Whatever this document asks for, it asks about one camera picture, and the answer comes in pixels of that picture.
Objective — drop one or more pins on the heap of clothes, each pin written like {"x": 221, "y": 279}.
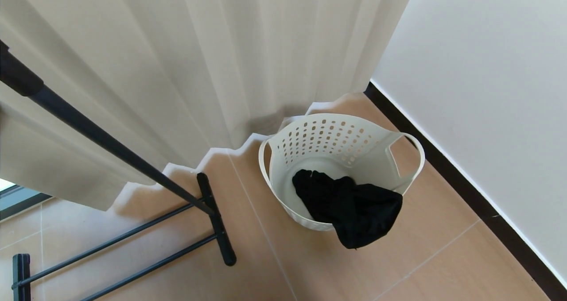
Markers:
{"x": 354, "y": 208}

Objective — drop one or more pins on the white laundry basket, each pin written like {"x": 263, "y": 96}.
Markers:
{"x": 376, "y": 159}

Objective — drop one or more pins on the black clothes rack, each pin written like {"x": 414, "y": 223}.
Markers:
{"x": 88, "y": 128}

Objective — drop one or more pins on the beige curtain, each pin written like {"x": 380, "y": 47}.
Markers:
{"x": 199, "y": 48}

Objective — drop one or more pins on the window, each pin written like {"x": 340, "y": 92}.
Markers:
{"x": 17, "y": 199}

